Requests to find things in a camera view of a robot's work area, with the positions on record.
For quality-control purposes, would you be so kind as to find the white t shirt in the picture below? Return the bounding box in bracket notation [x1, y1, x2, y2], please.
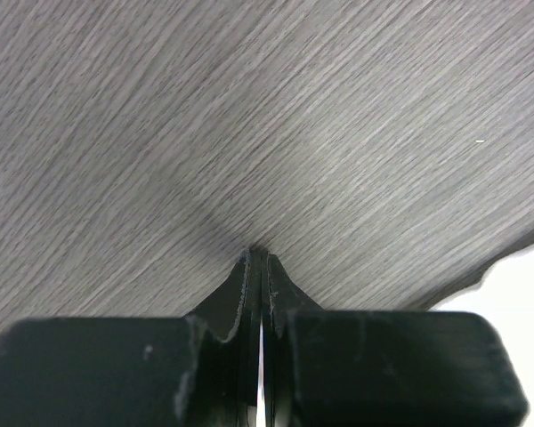
[433, 246, 534, 426]

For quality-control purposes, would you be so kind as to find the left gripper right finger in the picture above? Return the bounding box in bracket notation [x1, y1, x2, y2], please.
[262, 254, 529, 426]

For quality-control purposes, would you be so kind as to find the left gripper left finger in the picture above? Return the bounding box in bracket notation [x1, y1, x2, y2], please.
[0, 249, 262, 426]

